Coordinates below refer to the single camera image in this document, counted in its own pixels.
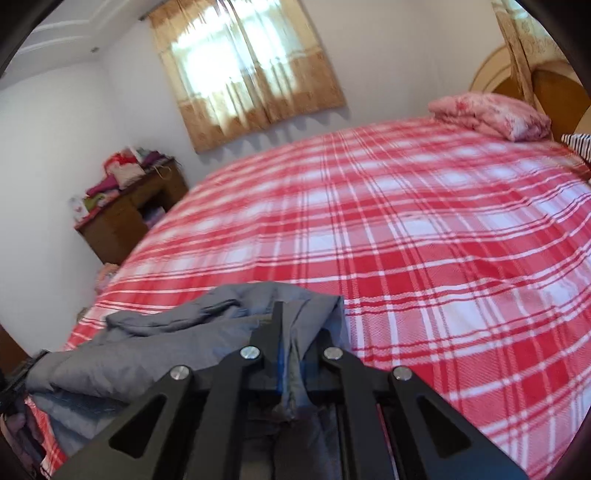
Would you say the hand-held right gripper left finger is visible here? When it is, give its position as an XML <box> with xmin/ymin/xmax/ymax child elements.
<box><xmin>55</xmin><ymin>301</ymin><xmax>284</xmax><ymax>480</ymax></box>

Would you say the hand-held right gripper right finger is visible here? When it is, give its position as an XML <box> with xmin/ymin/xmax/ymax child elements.
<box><xmin>318</xmin><ymin>345</ymin><xmax>529</xmax><ymax>480</ymax></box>

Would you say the grey puffer jacket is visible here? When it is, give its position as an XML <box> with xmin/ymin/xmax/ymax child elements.
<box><xmin>25</xmin><ymin>282</ymin><xmax>352</xmax><ymax>480</ymax></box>

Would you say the brown wooden door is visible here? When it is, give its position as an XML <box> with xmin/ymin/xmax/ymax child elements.
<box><xmin>0</xmin><ymin>323</ymin><xmax>29</xmax><ymax>370</ymax></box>

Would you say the bed with red plaid sheet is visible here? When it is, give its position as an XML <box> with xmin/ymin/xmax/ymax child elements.
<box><xmin>62</xmin><ymin>115</ymin><xmax>591</xmax><ymax>480</ymax></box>

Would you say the brown wooden desk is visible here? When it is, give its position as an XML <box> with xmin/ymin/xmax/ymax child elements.
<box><xmin>74</xmin><ymin>159</ymin><xmax>190</xmax><ymax>266</ymax></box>

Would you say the magenta folded garment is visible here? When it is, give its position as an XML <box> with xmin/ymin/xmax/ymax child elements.
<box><xmin>85</xmin><ymin>178</ymin><xmax>121</xmax><ymax>197</ymax></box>

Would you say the beige window curtain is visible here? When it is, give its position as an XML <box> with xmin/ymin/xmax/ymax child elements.
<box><xmin>147</xmin><ymin>0</ymin><xmax>347</xmax><ymax>154</ymax></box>

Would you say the pink floral pillow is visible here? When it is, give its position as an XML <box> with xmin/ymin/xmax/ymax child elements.
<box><xmin>427</xmin><ymin>91</ymin><xmax>552</xmax><ymax>141</ymax></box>

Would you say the striped pillow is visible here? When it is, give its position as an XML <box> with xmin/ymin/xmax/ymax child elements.
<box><xmin>561</xmin><ymin>133</ymin><xmax>591</xmax><ymax>167</ymax></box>

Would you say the wooden bed headboard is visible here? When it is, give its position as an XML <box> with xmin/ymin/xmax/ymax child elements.
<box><xmin>468</xmin><ymin>44</ymin><xmax>591</xmax><ymax>139</ymax></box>

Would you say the beige patterned side curtain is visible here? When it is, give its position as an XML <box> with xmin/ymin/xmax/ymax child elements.
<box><xmin>492</xmin><ymin>0</ymin><xmax>571</xmax><ymax>112</ymax></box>

